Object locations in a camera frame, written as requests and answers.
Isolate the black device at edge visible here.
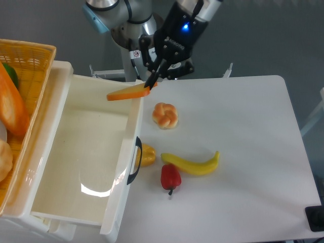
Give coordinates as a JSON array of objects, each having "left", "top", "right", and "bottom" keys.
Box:
[{"left": 305, "top": 206, "right": 323, "bottom": 232}]

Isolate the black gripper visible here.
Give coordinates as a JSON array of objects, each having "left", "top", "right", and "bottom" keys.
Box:
[{"left": 139, "top": 1, "right": 209, "bottom": 88}]

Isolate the knotted bread roll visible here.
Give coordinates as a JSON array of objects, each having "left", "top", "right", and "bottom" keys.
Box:
[{"left": 152, "top": 102, "right": 178, "bottom": 129}]

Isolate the yellow bell pepper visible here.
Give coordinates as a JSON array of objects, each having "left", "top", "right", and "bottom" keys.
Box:
[{"left": 135, "top": 144, "right": 156, "bottom": 167}]

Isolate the round bread bun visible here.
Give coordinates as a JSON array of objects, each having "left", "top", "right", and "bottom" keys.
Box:
[{"left": 0, "top": 139, "right": 13, "bottom": 181}]

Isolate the red bell pepper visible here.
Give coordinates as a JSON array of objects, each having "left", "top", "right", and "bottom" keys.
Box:
[{"left": 160, "top": 164, "right": 182, "bottom": 195}]

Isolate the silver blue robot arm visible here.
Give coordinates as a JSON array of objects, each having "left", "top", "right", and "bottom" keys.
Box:
[{"left": 83, "top": 1, "right": 222, "bottom": 88}]

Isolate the yellow woven basket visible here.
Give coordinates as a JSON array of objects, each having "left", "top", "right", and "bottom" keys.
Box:
[{"left": 1, "top": 39, "right": 56, "bottom": 215}]

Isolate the orange baguette loaf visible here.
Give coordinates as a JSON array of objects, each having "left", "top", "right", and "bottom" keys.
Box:
[{"left": 1, "top": 63, "right": 30, "bottom": 136}]

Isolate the white upper drawer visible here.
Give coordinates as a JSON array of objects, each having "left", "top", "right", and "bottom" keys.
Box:
[{"left": 30, "top": 73, "right": 144, "bottom": 235}]

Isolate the yellow banana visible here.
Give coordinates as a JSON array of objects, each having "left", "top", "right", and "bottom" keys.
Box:
[{"left": 160, "top": 151, "right": 220, "bottom": 176}]

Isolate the white drawer cabinet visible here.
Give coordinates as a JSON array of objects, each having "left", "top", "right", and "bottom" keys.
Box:
[{"left": 0, "top": 60, "right": 119, "bottom": 243}]

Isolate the green pepper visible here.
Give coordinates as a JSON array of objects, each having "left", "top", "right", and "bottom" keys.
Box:
[{"left": 3, "top": 63, "right": 19, "bottom": 89}]

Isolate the black drawer handle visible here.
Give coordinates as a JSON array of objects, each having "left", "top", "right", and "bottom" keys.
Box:
[{"left": 127, "top": 137, "right": 143, "bottom": 185}]

